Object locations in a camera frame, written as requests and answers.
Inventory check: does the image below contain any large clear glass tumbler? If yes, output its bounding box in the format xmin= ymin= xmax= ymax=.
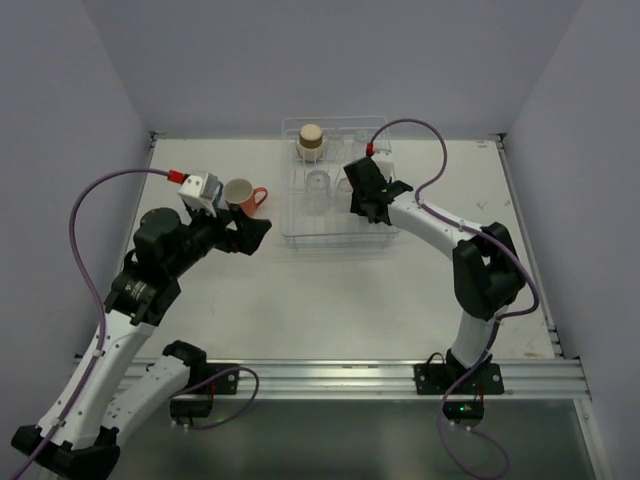
xmin=304 ymin=170 xmax=331 ymax=215

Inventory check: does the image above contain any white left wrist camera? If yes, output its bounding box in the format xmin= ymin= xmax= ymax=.
xmin=178 ymin=171 xmax=219 ymax=216

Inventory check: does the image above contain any beige and brown ceramic cup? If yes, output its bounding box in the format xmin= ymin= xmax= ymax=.
xmin=296 ymin=123 xmax=324 ymax=162

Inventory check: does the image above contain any black controller box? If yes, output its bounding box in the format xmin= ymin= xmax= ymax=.
xmin=169 ymin=398 xmax=213 ymax=426
xmin=442 ymin=400 xmax=485 ymax=427

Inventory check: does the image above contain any black right controller box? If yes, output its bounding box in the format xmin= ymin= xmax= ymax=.
xmin=442 ymin=400 xmax=485 ymax=427

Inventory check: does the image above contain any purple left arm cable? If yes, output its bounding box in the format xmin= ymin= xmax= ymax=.
xmin=0 ymin=168 xmax=189 ymax=480

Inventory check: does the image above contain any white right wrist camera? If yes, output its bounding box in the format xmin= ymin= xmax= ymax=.
xmin=372 ymin=151 xmax=394 ymax=182

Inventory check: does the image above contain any clear glass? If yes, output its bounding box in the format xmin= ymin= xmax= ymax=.
xmin=352 ymin=129 xmax=371 ymax=159
xmin=325 ymin=128 xmax=344 ymax=159

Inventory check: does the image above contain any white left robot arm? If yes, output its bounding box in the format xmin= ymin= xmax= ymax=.
xmin=12 ymin=207 xmax=272 ymax=479

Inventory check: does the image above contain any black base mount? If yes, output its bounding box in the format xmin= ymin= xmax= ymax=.
xmin=187 ymin=362 xmax=239 ymax=396
xmin=413 ymin=351 xmax=505 ymax=396

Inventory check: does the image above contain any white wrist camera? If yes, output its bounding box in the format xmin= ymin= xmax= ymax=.
xmin=372 ymin=151 xmax=394 ymax=182
xmin=178 ymin=171 xmax=219 ymax=216

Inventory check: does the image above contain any clear glass back right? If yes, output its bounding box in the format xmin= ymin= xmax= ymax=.
xmin=352 ymin=129 xmax=371 ymax=159

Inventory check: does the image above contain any orange ceramic mug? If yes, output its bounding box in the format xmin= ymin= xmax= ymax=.
xmin=223 ymin=179 xmax=269 ymax=217

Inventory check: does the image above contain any small clear glass cup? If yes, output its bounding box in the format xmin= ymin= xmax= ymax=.
xmin=334 ymin=178 xmax=353 ymax=213

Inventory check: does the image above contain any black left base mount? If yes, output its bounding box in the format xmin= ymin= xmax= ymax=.
xmin=187 ymin=362 xmax=239 ymax=396

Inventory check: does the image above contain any clear glass back left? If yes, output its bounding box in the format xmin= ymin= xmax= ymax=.
xmin=325 ymin=128 xmax=344 ymax=159

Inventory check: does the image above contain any black left controller box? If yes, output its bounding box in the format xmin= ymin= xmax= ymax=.
xmin=169 ymin=398 xmax=213 ymax=426

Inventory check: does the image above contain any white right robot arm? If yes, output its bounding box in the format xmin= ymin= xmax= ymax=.
xmin=344 ymin=156 xmax=526 ymax=370

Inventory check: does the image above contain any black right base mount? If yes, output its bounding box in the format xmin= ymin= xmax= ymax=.
xmin=413 ymin=351 xmax=505 ymax=396

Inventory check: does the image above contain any light blue textured mug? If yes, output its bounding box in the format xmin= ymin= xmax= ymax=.
xmin=212 ymin=176 xmax=224 ymax=208

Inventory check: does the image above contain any aluminium mounting rail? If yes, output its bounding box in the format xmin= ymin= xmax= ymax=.
xmin=69 ymin=357 xmax=591 ymax=401

